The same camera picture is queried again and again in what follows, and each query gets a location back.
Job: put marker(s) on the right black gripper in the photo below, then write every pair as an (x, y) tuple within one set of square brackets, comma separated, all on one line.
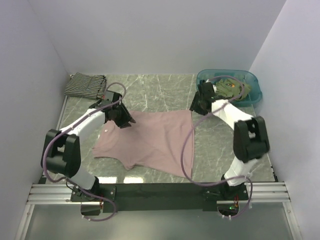
[(194, 106)]

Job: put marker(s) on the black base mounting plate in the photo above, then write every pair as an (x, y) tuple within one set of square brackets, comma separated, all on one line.
[(170, 196)]

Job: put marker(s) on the pink tank top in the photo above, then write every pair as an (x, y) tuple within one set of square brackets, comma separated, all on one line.
[(157, 140)]

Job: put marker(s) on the teal plastic basket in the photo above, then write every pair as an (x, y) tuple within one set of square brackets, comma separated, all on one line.
[(239, 75)]

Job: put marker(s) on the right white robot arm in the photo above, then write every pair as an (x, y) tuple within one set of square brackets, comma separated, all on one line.
[(250, 137)]

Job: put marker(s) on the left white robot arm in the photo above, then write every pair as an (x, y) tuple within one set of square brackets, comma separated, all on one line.
[(61, 158)]

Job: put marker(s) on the striped folded tank top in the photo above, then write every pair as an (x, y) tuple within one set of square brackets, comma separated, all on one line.
[(86, 86)]

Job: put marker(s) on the olive green tank top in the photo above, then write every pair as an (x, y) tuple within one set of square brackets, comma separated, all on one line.
[(228, 88)]

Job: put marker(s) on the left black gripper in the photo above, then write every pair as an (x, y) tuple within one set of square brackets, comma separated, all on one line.
[(124, 122)]

